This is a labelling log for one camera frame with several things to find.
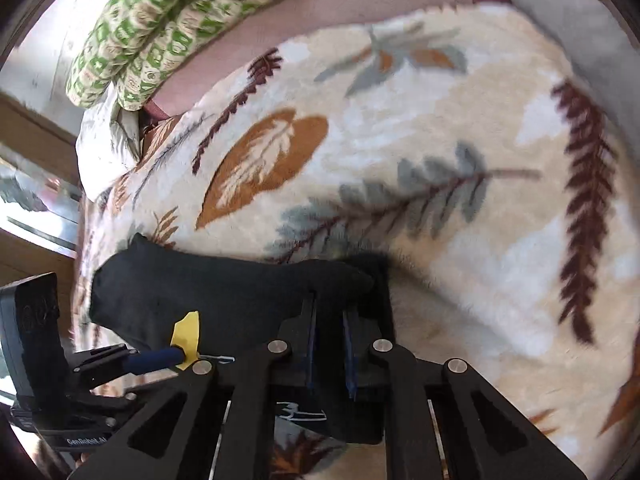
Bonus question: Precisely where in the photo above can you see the black pants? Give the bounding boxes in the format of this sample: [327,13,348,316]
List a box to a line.
[89,235,395,444]

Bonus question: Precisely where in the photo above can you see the stained glass wooden door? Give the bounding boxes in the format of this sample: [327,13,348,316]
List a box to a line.
[0,91,84,291]

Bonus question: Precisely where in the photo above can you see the white floral pillow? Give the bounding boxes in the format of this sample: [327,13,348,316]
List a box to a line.
[75,84,142,202]

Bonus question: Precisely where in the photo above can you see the leaf pattern fleece blanket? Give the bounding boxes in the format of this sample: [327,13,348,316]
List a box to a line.
[72,4,639,479]

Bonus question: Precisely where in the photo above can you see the green patterned folded quilt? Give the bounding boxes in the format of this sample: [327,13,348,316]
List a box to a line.
[66,0,272,112]

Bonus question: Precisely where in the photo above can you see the grey quilted blanket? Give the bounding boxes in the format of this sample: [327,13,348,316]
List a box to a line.
[511,0,639,158]

